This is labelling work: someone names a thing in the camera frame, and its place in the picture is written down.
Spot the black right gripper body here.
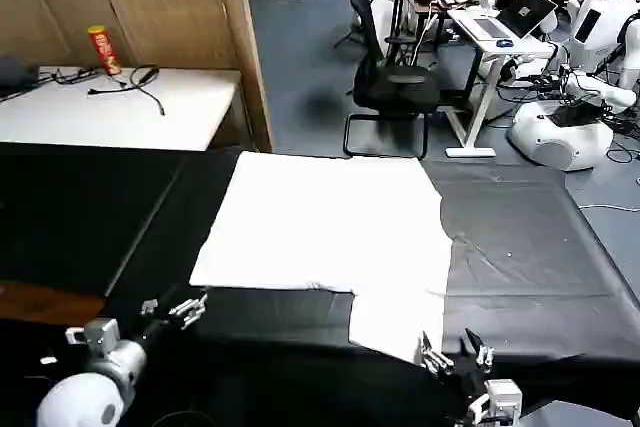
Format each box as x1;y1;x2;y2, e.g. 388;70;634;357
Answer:
439;359;494;401

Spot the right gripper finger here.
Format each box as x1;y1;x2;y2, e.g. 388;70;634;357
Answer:
464;328;496;371
420;330;455;374

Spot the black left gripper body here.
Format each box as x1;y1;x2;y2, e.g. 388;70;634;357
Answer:
133;311;185;351

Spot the white shirt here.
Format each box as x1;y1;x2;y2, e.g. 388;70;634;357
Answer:
188;150;455;366

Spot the brown wooden board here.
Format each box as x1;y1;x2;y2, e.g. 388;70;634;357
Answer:
0;280;107;326

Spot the large black table cover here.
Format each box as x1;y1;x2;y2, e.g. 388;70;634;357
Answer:
99;149;640;427

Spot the smaller black table cover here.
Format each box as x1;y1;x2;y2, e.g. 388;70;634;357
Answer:
0;141;241;298

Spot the white side table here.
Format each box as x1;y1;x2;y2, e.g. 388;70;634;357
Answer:
0;65;244;152

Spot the white robot with round base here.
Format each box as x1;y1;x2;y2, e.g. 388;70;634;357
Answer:
499;0;640;173

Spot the red chip can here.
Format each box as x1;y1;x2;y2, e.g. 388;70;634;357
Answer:
87;25;124;77

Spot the dark grey bag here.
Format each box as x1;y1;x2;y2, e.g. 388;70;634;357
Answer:
0;56;42;98

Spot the black office chair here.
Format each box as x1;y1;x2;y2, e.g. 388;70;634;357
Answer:
343;0;442;161

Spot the white standing desk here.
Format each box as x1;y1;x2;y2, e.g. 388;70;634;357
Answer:
444;7;558;158

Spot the open laptop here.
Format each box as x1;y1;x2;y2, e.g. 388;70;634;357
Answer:
472;0;560;41

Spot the white floor cable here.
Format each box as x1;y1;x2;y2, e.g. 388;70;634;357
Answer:
579;203;640;212

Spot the thick black cable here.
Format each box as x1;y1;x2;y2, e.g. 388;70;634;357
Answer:
87;64;166;117

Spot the thin dark cable bundle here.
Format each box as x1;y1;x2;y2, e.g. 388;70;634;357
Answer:
51;65;101;85

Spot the wooden partition wall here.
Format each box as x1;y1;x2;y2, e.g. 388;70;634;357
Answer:
0;0;274;154

